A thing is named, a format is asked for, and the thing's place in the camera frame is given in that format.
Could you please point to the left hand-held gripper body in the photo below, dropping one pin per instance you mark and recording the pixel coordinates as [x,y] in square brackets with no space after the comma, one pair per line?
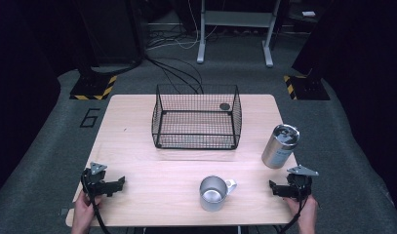
[95,180]

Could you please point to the steel tumbler with lid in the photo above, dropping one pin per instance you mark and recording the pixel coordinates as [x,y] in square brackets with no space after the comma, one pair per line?
[280,146]

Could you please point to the grey tape strip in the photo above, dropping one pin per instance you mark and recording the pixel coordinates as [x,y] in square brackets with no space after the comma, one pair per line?
[64,212]

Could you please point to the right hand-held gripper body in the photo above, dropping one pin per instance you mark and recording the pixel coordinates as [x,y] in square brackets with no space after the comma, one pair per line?
[300,183]

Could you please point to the black yellow striped base plate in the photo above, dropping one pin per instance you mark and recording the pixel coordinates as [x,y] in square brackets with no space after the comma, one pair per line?
[306,87]
[93,87]

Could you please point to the person's right hand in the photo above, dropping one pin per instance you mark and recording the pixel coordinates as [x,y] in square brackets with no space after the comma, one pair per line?
[306,211]

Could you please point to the person's left hand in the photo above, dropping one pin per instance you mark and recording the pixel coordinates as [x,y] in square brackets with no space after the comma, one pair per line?
[83,211]

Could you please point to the small white box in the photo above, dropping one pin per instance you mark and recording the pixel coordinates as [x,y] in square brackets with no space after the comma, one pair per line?
[308,13]

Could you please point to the black cabinet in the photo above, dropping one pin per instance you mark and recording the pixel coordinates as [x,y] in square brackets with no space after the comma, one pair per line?
[111,29]

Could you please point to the white metal stand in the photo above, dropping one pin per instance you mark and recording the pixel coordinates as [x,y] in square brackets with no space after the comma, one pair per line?
[238,19]

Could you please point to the black round table grommet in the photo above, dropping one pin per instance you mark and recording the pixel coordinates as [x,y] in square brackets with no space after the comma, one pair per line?
[224,106]

